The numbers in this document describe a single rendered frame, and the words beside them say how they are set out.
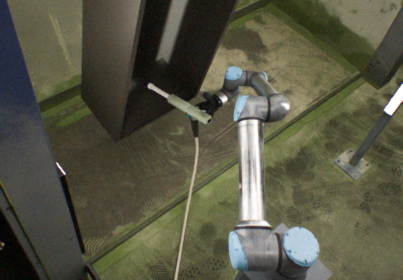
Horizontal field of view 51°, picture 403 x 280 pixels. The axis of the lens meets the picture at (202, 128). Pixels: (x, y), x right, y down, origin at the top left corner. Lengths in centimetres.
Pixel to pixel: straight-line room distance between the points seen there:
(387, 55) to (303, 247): 224
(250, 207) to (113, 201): 119
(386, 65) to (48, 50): 254
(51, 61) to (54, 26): 23
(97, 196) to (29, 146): 159
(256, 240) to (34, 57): 196
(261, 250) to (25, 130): 100
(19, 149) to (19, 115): 12
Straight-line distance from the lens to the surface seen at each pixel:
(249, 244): 170
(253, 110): 185
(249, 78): 242
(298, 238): 175
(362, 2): 363
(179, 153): 289
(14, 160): 119
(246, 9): 398
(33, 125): 113
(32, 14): 302
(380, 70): 376
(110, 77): 203
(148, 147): 291
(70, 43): 310
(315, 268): 203
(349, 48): 383
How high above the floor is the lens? 243
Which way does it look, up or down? 52 degrees down
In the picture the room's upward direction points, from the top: 11 degrees clockwise
